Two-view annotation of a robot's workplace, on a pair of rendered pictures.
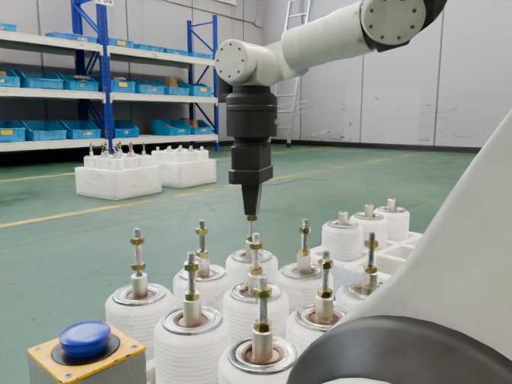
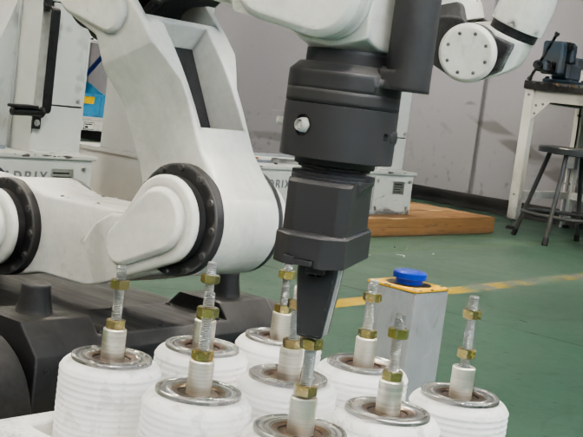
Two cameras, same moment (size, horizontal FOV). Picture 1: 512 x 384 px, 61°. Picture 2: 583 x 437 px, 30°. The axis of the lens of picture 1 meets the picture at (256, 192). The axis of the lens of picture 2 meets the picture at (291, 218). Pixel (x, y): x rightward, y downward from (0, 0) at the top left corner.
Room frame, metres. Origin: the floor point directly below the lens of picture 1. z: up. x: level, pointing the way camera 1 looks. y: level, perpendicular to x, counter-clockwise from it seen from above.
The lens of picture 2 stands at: (1.61, -0.05, 0.51)
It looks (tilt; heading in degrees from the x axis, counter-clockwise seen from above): 6 degrees down; 178
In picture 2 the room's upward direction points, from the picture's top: 7 degrees clockwise
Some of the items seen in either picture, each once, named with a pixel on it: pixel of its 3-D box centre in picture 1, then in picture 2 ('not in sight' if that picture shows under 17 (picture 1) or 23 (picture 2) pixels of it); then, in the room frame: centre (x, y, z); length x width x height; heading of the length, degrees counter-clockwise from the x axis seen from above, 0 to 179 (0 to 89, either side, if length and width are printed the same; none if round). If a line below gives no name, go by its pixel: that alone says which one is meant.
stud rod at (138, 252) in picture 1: (138, 254); (468, 335); (0.59, 0.17, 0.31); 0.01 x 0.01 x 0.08
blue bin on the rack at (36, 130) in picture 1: (40, 130); not in sight; (4.81, 2.37, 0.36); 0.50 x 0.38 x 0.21; 51
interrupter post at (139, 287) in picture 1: (139, 286); (461, 382); (0.59, 0.17, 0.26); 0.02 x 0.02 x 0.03
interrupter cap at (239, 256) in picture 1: (251, 256); (299, 432); (0.76, 0.01, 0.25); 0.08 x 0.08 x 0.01
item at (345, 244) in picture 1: (341, 260); not in sight; (1.01, -0.21, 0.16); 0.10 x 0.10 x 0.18
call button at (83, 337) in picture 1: (85, 341); (409, 278); (0.33, 0.14, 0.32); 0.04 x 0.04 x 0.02
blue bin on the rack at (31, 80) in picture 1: (36, 80); not in sight; (4.81, 2.36, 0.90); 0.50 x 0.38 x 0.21; 48
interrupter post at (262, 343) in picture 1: (262, 343); (280, 326); (0.43, -0.01, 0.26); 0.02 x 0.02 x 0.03
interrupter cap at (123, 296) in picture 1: (139, 294); (460, 395); (0.59, 0.17, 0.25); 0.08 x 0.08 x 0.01
